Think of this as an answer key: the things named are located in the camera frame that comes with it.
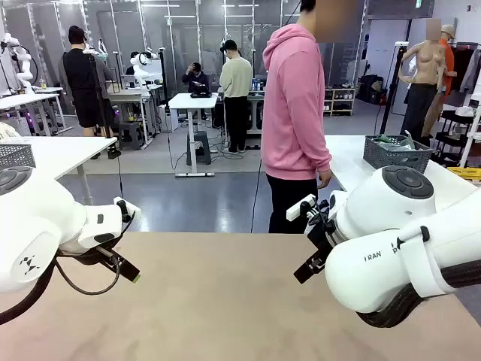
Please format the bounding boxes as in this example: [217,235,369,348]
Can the man in black clothes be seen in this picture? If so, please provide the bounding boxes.
[58,25,116,138]

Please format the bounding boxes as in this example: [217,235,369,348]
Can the clothes rail with dark garments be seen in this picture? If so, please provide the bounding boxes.
[449,40,481,96]

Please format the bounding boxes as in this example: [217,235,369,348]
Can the right arm black cable sleeve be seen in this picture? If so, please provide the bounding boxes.
[355,259,481,329]

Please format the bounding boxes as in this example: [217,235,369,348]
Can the cream cloth bundle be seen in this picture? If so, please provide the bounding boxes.
[0,120,21,144]

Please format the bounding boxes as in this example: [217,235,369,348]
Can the yellow flat crate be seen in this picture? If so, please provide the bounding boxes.
[446,166,480,186]

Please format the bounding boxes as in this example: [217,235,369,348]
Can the white cable strap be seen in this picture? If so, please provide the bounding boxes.
[397,225,454,299]

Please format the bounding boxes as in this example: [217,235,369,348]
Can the arm black cable sleeve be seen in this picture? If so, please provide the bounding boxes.
[0,261,58,326]
[355,259,481,329]

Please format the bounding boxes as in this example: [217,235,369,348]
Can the black tripod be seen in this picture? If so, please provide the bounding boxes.
[86,52,123,159]

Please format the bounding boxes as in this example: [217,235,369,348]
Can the white side table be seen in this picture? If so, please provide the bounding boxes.
[325,134,481,212]
[0,135,119,206]

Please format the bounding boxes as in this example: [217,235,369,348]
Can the person's right forearm pink sleeve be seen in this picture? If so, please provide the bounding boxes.
[298,120,334,176]

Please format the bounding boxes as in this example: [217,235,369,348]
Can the left arm black cable sleeve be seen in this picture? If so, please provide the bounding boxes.
[0,261,58,326]

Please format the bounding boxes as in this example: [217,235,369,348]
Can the dark grey herringbone plastic basket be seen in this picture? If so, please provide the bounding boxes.
[363,134,434,175]

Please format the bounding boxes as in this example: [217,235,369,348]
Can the black bags pile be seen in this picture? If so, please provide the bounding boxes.
[358,74,389,106]

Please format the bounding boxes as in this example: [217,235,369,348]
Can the black wire shelf rack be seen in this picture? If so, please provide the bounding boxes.
[434,108,481,168]

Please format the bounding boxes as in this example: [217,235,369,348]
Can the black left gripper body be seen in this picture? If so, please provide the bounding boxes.
[58,239,126,265]

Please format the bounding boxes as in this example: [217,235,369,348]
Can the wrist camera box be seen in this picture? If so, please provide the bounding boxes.
[112,196,142,223]
[286,194,316,222]

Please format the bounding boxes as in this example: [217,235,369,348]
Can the thin black left gripper cable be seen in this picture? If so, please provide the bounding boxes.
[55,210,136,296]

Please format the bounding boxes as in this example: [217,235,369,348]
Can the person's right hand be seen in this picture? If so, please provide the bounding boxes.
[316,168,334,190]

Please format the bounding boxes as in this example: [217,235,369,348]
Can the black stand with white head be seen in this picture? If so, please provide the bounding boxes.
[379,41,410,138]

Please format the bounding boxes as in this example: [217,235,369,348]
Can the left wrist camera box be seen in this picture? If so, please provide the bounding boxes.
[112,196,142,223]

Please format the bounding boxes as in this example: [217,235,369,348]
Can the person in cream sweater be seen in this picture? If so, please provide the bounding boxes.
[218,38,254,154]

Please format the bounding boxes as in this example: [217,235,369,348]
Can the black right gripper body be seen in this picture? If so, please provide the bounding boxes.
[306,215,340,261]

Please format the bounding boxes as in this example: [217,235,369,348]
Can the grey perforated basket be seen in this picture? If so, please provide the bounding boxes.
[0,144,38,169]

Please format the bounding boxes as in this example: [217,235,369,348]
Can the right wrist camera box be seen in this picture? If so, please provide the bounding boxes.
[286,194,316,222]

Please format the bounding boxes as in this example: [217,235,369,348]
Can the bare mannequin with grey trousers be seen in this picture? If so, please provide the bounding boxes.
[398,18,450,147]

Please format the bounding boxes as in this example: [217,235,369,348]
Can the person in pink hoodie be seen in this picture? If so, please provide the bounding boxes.
[261,0,334,234]

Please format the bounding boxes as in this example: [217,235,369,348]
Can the black step stool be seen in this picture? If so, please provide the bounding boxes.
[119,121,143,152]

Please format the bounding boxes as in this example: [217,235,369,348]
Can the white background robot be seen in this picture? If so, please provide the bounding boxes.
[129,46,163,89]

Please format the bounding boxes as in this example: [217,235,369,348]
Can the grey step stool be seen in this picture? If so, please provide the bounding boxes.
[185,130,213,166]

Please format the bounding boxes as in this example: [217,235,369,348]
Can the wooden shoe shelf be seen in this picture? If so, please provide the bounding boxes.
[323,86,358,117]

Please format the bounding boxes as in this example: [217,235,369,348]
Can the white standing desk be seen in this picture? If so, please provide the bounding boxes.
[168,92,219,178]

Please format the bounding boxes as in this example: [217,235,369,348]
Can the seated person in dark hoodie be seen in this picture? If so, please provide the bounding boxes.
[182,62,212,96]

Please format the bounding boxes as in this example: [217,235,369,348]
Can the grey work desk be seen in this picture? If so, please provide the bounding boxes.
[107,86,164,151]

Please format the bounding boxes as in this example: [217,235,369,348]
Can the mannequin with orange shirt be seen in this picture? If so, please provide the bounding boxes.
[420,23,458,138]

